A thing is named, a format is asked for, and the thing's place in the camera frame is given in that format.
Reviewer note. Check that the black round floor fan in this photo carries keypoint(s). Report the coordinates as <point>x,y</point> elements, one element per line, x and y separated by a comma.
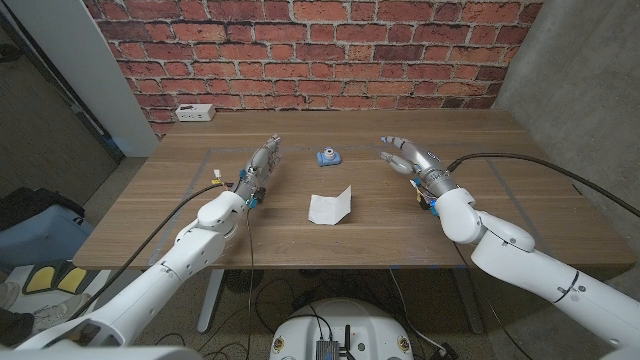
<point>243,281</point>

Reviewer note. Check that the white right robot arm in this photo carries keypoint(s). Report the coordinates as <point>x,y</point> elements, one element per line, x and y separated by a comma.
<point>530,270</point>

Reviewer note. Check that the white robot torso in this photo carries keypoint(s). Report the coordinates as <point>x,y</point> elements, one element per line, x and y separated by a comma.
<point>100,354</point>

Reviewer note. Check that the grey electronics box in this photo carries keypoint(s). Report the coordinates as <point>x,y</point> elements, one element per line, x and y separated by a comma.
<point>327,351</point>

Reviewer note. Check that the black trouser leg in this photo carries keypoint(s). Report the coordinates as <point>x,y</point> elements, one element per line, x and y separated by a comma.
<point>15,325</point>

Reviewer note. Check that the black bag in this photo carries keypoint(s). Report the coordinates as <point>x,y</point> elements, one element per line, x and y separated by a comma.
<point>30,202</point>

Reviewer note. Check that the red brick printed backdrop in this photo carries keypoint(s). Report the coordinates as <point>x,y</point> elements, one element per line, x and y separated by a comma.
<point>310,55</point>

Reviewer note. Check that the blue toy camera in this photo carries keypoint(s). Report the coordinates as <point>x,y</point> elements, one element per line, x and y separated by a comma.
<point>329,158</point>

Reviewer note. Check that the white sneaker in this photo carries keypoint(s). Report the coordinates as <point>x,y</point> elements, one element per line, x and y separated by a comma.
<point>62,311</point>
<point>9,295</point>

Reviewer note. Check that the white paper shipping label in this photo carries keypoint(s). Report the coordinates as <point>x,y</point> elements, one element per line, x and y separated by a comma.
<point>327,210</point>

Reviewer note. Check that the white power strip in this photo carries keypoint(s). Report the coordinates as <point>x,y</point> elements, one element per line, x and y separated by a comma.
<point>195,112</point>

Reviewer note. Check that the black antenna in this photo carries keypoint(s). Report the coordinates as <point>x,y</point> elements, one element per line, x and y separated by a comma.
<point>347,340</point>

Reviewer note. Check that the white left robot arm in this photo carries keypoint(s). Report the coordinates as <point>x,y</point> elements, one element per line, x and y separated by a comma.
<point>165,275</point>

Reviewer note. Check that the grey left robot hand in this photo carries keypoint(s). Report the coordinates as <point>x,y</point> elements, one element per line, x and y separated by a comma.
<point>260,162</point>

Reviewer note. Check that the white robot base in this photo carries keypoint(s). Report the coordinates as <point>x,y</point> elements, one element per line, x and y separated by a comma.
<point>345,320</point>

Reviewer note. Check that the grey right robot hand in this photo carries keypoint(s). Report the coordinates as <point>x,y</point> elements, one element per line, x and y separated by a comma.
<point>425,165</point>

